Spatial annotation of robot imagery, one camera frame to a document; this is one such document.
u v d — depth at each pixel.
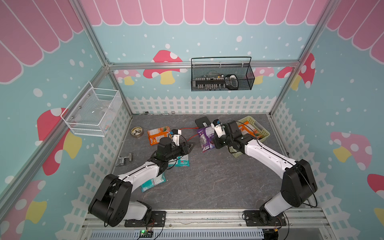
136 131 1.09
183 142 0.76
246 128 1.06
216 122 0.76
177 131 0.78
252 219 0.73
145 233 0.73
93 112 0.74
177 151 0.75
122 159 0.94
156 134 1.06
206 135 0.89
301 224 0.73
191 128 1.13
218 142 0.76
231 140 0.64
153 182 0.85
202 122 1.13
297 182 0.44
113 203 0.42
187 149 0.76
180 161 0.92
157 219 0.74
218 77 0.92
